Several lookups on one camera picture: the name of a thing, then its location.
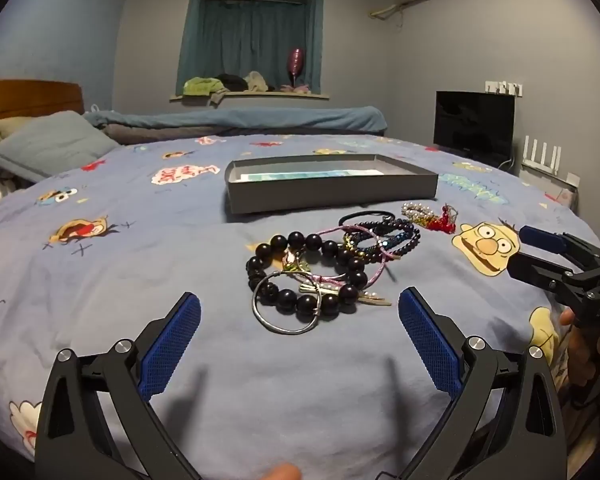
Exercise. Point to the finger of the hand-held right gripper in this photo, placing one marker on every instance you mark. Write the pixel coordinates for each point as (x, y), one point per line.
(542, 240)
(530, 267)

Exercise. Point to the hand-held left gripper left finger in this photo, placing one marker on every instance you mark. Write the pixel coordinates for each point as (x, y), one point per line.
(172, 345)

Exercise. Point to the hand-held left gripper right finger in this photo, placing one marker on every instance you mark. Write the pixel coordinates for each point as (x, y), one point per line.
(430, 345)

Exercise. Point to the gold pearl hair clip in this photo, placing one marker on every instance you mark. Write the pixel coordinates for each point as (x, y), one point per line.
(375, 300)

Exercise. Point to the red bead ornament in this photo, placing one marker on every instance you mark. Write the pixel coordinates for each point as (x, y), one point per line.
(442, 222)

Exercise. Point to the silver bangle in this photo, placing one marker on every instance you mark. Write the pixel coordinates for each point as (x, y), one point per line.
(285, 331)

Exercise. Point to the grey cardboard box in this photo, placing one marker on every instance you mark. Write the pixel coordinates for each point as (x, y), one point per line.
(330, 195)

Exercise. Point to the person's right hand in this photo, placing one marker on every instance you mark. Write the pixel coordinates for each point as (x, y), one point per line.
(577, 355)

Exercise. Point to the person's left hand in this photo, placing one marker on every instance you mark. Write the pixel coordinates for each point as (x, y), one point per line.
(280, 472)

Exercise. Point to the blue cartoon printed bed sheet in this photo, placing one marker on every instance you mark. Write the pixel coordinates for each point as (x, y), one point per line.
(130, 285)

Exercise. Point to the white router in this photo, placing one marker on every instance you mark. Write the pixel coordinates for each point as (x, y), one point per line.
(545, 165)

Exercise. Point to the black monitor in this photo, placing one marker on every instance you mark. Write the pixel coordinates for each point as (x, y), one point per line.
(472, 125)

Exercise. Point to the grey blanket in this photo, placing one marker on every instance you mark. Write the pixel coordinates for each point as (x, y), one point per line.
(155, 136)

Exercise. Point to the grey-blue pillow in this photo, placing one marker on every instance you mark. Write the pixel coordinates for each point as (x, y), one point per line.
(45, 145)

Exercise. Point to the blue blanket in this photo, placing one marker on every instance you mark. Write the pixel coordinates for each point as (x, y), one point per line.
(255, 117)

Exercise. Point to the green cloth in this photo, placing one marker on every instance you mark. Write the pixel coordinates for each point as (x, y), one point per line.
(200, 86)

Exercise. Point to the black cloth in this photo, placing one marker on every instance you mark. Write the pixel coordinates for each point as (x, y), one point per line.
(232, 81)

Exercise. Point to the beige cloth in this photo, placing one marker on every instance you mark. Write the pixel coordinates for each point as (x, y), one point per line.
(257, 82)

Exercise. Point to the wooden headboard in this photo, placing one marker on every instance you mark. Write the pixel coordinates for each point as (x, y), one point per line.
(30, 100)

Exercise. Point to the pink cloth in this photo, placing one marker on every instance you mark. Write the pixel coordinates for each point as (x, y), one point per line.
(295, 89)

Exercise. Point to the teal curtain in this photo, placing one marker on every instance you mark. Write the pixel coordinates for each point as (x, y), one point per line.
(250, 30)

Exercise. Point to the white wall hook rack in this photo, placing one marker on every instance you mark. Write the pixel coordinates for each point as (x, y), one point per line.
(502, 88)

